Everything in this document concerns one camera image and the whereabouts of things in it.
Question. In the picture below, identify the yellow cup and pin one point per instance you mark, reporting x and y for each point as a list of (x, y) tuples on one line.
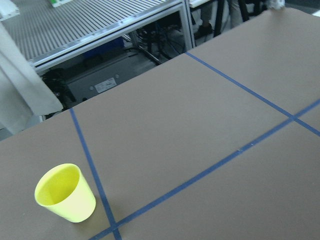
[(64, 191)]

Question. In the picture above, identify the long blue tape strip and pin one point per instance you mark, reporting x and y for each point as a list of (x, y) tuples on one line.
[(292, 118)]

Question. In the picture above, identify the white curtain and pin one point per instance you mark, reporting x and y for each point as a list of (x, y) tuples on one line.
[(23, 94)]

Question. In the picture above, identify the aluminium slatted workbench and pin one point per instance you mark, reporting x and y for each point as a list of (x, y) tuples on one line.
[(48, 36)]

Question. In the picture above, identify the crossing blue tape strip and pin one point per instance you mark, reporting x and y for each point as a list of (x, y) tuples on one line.
[(93, 170)]

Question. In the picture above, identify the grey control box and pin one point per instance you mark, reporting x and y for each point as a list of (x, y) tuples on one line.
[(103, 76)]

